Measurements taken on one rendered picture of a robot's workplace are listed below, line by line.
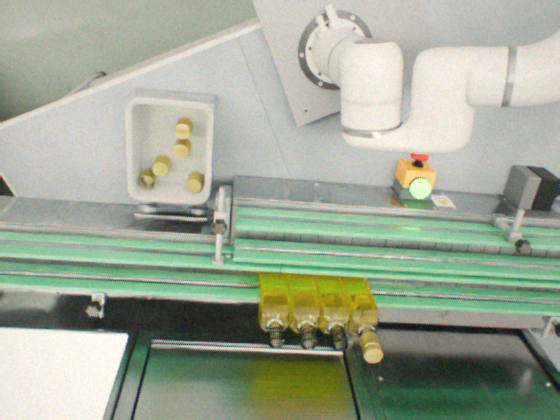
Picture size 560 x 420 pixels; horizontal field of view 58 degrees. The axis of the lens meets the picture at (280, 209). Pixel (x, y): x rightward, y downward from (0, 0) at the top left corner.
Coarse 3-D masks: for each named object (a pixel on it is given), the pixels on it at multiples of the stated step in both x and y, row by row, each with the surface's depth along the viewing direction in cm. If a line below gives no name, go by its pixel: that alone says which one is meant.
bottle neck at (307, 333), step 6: (300, 324) 94; (306, 324) 93; (312, 324) 94; (300, 330) 93; (306, 330) 92; (312, 330) 92; (300, 336) 92; (306, 336) 90; (312, 336) 90; (300, 342) 91; (306, 342) 92; (312, 342) 92; (306, 348) 91; (312, 348) 91
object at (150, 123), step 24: (144, 120) 108; (168, 120) 108; (192, 120) 109; (144, 144) 111; (168, 144) 111; (192, 144) 111; (144, 168) 113; (192, 168) 114; (144, 192) 110; (168, 192) 111
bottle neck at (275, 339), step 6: (270, 324) 93; (276, 324) 92; (282, 324) 94; (270, 330) 91; (276, 330) 91; (282, 330) 92; (270, 336) 90; (276, 336) 89; (282, 336) 90; (270, 342) 90; (276, 342) 91; (282, 342) 90; (276, 348) 90
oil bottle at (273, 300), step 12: (264, 276) 103; (276, 276) 104; (264, 288) 99; (276, 288) 100; (264, 300) 96; (276, 300) 96; (288, 300) 97; (264, 312) 94; (276, 312) 94; (288, 312) 95; (264, 324) 94
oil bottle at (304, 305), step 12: (288, 276) 105; (300, 276) 104; (312, 276) 105; (288, 288) 102; (300, 288) 101; (312, 288) 101; (300, 300) 97; (312, 300) 97; (300, 312) 94; (312, 312) 95; (288, 324) 98
